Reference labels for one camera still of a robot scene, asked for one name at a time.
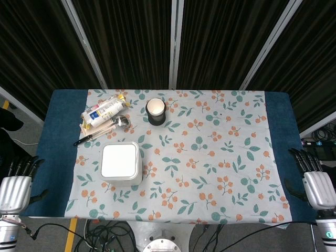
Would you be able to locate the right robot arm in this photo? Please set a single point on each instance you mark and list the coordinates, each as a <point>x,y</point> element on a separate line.
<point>326,231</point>

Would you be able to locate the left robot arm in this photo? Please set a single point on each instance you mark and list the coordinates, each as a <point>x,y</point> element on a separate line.
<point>9,232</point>

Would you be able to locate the white square lidded container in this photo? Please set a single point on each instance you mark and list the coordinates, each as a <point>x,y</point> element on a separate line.
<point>121,164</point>

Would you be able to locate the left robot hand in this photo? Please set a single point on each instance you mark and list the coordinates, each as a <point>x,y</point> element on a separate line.
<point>14,187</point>

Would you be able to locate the white cup in black sleeve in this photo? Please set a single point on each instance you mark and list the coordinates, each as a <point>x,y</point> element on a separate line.
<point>155,111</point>

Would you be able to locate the blue table cover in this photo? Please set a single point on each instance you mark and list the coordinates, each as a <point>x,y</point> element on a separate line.
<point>63,147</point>

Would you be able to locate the silver metal spoon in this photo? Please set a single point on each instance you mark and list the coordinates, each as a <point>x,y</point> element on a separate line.
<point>123,121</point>

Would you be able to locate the robot base with metal flange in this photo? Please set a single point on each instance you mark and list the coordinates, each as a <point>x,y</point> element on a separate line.
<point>160,240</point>

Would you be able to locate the floral printed tablecloth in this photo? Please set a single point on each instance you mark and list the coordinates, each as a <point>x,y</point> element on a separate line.
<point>181,155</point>

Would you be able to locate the black power strip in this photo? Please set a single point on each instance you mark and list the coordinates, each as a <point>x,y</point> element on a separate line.
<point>317,143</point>

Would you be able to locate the black folding screen panels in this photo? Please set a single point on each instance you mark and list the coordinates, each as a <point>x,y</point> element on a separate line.
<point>168,42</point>

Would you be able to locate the crumpled printed snack packet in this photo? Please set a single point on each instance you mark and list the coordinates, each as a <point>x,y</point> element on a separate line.
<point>103,112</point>

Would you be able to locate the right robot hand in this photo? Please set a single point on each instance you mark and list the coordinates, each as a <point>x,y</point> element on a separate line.
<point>316,187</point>

